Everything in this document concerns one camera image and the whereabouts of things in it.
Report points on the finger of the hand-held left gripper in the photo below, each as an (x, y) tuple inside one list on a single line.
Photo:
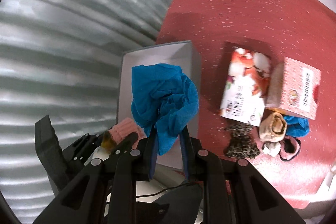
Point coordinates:
[(126, 142), (88, 145)]

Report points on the white carton with red print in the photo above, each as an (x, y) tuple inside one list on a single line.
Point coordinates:
[(244, 87)]

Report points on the grey box white inside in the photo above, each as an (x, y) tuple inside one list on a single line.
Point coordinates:
[(157, 53)]

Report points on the beige sock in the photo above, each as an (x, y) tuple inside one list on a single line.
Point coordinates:
[(273, 127)]

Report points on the pink carton with barcode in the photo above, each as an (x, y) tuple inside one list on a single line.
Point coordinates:
[(296, 87)]

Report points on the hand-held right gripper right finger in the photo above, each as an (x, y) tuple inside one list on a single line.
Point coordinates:
[(185, 153)]

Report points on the blue cloth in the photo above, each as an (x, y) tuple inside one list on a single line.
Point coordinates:
[(298, 125), (162, 93)]

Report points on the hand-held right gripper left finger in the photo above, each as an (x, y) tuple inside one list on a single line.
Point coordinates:
[(153, 153)]

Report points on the pink fuzzy sock black trim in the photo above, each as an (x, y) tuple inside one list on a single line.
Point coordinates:
[(290, 152)]

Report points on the pink sponge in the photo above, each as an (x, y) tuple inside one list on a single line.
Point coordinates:
[(124, 129)]

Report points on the grey pleated curtain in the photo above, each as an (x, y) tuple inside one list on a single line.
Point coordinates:
[(65, 43)]

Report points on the white tissue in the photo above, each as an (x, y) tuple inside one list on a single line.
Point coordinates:
[(271, 149)]

